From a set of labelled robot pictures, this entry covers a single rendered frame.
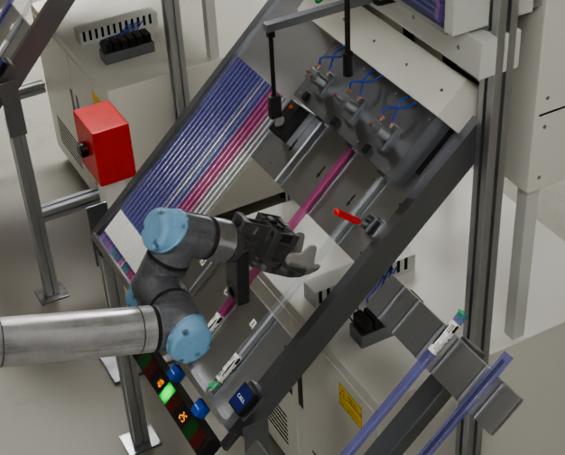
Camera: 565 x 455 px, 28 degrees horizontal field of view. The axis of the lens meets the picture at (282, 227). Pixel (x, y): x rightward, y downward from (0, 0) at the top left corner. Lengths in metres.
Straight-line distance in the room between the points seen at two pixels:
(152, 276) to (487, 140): 0.61
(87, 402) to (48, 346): 1.49
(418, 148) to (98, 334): 0.64
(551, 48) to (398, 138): 0.30
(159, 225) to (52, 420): 1.42
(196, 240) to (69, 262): 1.86
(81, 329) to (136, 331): 0.09
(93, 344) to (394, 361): 0.79
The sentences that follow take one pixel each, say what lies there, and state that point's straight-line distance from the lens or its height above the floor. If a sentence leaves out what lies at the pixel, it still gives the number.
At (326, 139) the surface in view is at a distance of 2.20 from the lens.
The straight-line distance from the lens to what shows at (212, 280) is 2.25.
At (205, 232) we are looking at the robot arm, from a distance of 1.87.
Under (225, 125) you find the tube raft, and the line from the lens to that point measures 2.40.
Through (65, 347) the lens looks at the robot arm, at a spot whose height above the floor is 1.09.
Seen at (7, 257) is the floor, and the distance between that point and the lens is 3.78.
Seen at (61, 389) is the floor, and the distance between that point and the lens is 3.27.
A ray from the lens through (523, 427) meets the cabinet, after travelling 2.62.
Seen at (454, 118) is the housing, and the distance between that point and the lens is 1.97.
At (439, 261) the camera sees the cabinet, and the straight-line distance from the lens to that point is 2.59.
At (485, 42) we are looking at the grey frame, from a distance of 1.85.
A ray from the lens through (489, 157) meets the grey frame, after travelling 1.98.
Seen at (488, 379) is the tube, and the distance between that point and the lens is 1.72.
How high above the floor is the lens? 2.23
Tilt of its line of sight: 37 degrees down
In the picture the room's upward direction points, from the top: 3 degrees counter-clockwise
